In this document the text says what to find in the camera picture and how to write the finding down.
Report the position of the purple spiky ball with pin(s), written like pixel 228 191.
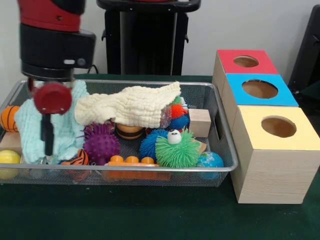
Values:
pixel 101 145

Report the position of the light blue waffle cloth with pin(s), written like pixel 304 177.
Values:
pixel 30 140

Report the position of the wooden cube block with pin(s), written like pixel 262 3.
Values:
pixel 198 122

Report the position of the black robot stand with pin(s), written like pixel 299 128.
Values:
pixel 150 37

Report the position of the shallow clear mesh bin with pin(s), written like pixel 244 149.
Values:
pixel 37 180

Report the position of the yellow ball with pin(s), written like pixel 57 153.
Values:
pixel 8 157

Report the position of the dark green side table cloth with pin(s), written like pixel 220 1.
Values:
pixel 311 96

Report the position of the blue puffer ball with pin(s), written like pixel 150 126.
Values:
pixel 148 146

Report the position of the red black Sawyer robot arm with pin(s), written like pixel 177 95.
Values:
pixel 55 45

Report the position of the green puffer ball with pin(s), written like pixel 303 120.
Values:
pixel 177 152

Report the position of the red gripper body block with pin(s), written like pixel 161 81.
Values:
pixel 52 98

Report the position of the cream waffle cloth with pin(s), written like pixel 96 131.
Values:
pixel 130 107

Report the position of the blue globe ball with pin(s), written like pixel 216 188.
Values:
pixel 211 160

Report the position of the wooden box with three holes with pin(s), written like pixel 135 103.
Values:
pixel 270 175

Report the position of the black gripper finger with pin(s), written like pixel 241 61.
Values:
pixel 47 135

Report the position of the orange toy brick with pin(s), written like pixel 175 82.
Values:
pixel 130 161

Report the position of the small orange basketball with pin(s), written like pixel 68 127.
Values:
pixel 8 118

